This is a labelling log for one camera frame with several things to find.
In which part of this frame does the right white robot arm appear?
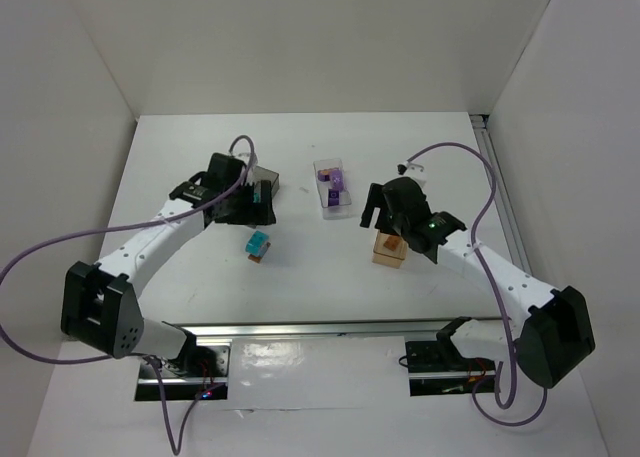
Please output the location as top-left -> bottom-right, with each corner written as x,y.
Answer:
361,177 -> 595,389

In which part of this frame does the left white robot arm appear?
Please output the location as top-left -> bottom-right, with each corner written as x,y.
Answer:
61,153 -> 278,374

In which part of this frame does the smoked grey plastic container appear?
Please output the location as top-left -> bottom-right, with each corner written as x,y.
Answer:
241,166 -> 279,228

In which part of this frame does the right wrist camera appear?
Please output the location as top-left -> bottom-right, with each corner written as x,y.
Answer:
397,161 -> 427,189

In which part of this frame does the wooden tan container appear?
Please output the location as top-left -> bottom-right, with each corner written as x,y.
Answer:
372,232 -> 408,269

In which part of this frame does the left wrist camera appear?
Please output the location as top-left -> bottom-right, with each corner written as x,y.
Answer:
229,151 -> 257,166

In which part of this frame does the small purple lego brick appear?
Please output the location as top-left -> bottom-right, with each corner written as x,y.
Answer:
327,188 -> 340,207

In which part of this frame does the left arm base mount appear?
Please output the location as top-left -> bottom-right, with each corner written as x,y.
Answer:
134,321 -> 230,402

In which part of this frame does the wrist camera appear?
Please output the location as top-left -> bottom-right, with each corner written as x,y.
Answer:
397,161 -> 427,189
229,151 -> 257,166

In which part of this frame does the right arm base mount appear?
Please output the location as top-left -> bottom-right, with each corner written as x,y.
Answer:
398,317 -> 495,397

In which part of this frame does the clear plastic container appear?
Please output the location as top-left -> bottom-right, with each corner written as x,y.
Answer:
313,158 -> 352,220

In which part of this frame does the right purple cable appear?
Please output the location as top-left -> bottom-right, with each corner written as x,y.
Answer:
397,143 -> 547,425

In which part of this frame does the purple lego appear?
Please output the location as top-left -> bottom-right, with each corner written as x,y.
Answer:
317,168 -> 344,192

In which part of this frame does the aluminium frame rail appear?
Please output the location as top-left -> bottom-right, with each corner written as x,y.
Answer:
79,112 -> 551,339

